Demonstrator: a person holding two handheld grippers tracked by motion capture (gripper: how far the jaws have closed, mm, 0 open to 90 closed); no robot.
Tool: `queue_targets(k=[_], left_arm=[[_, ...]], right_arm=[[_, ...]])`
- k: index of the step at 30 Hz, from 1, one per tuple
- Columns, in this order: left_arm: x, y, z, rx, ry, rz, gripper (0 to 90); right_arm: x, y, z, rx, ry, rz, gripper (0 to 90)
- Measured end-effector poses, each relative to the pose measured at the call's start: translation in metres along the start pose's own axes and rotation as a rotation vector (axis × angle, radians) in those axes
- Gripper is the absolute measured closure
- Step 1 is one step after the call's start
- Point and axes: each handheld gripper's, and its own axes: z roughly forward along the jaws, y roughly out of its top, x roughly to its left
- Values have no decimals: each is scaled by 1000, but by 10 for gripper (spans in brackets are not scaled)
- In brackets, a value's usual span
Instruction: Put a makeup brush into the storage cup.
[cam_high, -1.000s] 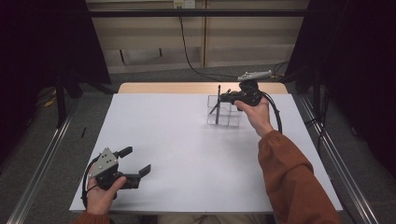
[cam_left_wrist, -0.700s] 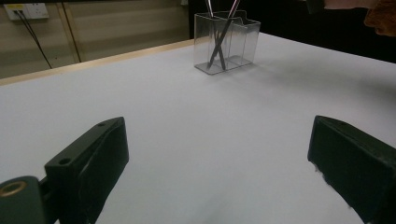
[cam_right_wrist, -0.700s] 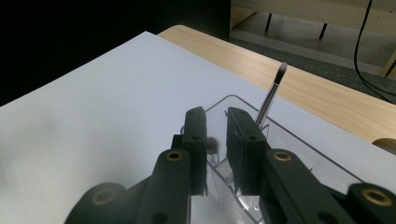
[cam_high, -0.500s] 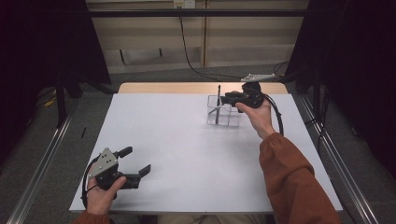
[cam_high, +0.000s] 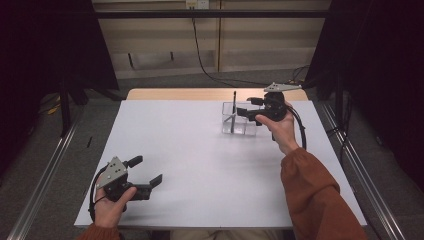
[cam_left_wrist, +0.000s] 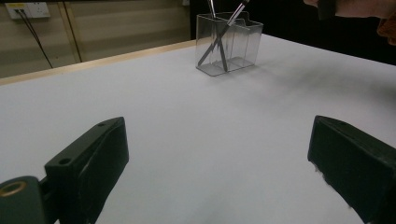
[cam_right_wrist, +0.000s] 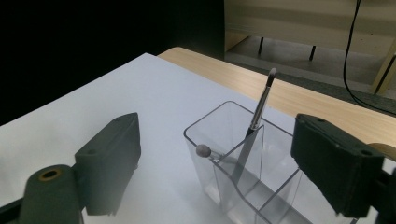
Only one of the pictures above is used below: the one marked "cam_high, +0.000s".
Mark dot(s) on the black metal stand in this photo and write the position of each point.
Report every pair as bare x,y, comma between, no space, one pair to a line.
64,110
339,100

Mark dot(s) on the black curtain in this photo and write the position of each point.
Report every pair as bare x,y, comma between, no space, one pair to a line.
40,50
383,66

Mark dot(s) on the white table sheet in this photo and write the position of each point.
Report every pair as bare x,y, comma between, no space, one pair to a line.
140,133

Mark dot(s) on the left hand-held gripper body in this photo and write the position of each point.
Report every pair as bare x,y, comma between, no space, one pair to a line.
113,175

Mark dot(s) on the person's left hand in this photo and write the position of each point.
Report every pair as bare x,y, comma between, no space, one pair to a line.
108,213

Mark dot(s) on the person's right hand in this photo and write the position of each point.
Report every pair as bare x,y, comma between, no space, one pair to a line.
285,133

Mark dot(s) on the black horizontal frame bar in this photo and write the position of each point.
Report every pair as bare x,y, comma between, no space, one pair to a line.
200,14

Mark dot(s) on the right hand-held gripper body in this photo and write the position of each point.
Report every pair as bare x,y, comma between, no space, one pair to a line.
275,105

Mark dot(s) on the thin black makeup brush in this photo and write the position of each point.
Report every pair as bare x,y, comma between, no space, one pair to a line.
230,118
233,100

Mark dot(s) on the clear plastic organizer box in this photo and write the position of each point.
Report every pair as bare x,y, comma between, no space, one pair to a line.
243,129

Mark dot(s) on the aluminium floor rail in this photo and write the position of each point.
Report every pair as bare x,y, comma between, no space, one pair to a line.
380,203
46,176

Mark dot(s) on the white wall outlet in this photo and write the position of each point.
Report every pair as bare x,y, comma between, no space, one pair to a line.
197,4

